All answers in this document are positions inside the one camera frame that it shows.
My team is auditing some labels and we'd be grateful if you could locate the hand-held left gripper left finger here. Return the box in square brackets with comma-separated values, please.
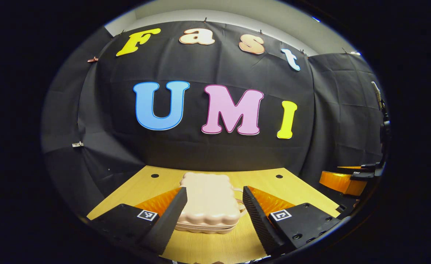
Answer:
[88, 187, 188, 256]

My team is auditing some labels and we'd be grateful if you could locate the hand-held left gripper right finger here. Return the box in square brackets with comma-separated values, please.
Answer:
[242, 186, 343, 257]

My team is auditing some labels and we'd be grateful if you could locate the pink scalloped suitcase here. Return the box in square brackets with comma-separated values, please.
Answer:
[174, 172, 247, 234]

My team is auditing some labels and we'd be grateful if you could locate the black backdrop cloth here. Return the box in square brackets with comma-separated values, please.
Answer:
[41, 20, 390, 220]

